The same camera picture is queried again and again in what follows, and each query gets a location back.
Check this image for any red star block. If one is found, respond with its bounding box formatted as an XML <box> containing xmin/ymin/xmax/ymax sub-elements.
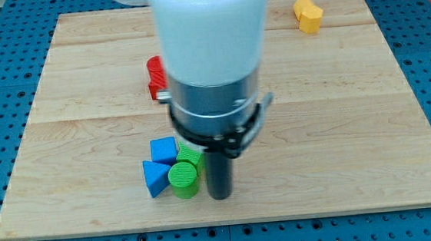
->
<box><xmin>146</xmin><ymin>55</ymin><xmax>167</xmax><ymax>100</ymax></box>

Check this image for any yellow hexagon block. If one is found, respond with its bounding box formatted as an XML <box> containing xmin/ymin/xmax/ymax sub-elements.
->
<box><xmin>299</xmin><ymin>5</ymin><xmax>323</xmax><ymax>34</ymax></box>

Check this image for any blue cube block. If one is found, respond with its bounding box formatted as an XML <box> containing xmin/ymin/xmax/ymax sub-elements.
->
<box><xmin>150</xmin><ymin>137</ymin><xmax>178</xmax><ymax>166</ymax></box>

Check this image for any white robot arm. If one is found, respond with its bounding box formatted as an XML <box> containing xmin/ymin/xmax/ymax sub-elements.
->
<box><xmin>115</xmin><ymin>0</ymin><xmax>273</xmax><ymax>200</ymax></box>

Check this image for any green star block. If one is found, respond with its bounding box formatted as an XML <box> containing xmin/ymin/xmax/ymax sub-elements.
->
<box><xmin>176</xmin><ymin>143</ymin><xmax>205</xmax><ymax>177</ymax></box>

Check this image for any green cylinder block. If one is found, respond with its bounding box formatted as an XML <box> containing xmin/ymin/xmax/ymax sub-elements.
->
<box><xmin>167</xmin><ymin>161</ymin><xmax>199</xmax><ymax>200</ymax></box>

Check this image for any blue triangle block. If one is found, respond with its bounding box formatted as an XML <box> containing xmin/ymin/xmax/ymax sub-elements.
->
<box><xmin>142</xmin><ymin>160</ymin><xmax>171</xmax><ymax>198</ymax></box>

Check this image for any yellow heart block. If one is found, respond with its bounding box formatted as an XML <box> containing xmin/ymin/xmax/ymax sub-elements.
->
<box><xmin>293</xmin><ymin>0</ymin><xmax>314</xmax><ymax>20</ymax></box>

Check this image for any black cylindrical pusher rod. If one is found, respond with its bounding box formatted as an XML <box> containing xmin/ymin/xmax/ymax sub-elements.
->
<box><xmin>204</xmin><ymin>152</ymin><xmax>233</xmax><ymax>200</ymax></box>

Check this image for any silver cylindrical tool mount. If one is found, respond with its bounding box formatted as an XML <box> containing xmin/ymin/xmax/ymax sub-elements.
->
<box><xmin>157</xmin><ymin>71</ymin><xmax>274</xmax><ymax>159</ymax></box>

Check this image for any wooden board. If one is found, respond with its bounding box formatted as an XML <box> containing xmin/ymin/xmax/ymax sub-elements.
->
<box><xmin>0</xmin><ymin>0</ymin><xmax>431</xmax><ymax>241</ymax></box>

